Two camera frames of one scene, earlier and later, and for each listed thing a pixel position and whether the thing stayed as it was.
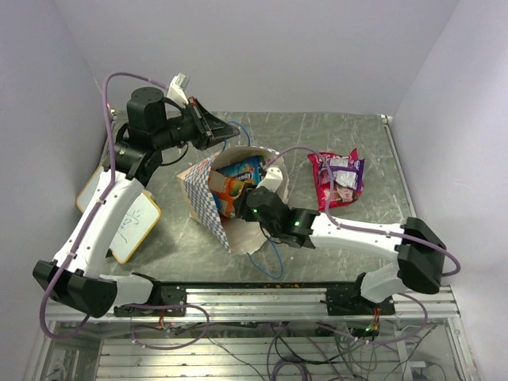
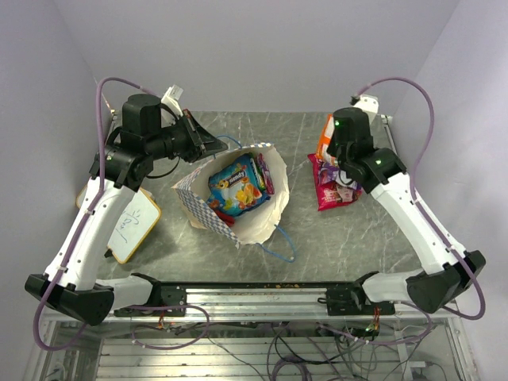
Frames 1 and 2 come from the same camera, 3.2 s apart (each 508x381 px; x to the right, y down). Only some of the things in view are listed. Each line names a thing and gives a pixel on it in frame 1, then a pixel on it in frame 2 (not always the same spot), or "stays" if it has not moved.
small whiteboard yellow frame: (134, 225) stays
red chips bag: (340, 194) stays
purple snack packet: (347, 172) stays
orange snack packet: (225, 190) -> (325, 137)
